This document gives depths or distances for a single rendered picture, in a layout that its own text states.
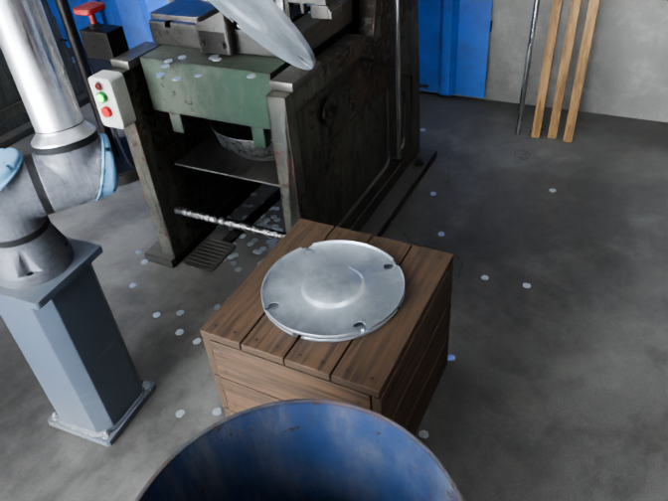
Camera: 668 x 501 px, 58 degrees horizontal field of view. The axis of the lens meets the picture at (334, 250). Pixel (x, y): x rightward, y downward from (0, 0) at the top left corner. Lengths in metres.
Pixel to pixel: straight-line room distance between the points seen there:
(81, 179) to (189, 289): 0.74
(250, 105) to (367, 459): 0.91
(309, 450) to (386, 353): 0.24
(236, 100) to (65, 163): 0.51
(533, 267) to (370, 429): 1.08
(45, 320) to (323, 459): 0.63
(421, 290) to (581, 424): 0.50
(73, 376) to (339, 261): 0.61
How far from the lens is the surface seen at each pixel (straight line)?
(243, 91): 1.52
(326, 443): 0.95
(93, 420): 1.52
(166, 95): 1.68
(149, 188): 1.83
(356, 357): 1.10
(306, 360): 1.10
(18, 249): 1.26
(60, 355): 1.37
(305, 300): 1.20
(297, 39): 0.82
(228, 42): 1.57
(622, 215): 2.14
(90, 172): 1.20
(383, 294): 1.20
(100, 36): 1.72
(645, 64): 2.68
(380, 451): 0.92
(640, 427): 1.53
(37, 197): 1.21
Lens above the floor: 1.17
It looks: 38 degrees down
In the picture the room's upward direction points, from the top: 5 degrees counter-clockwise
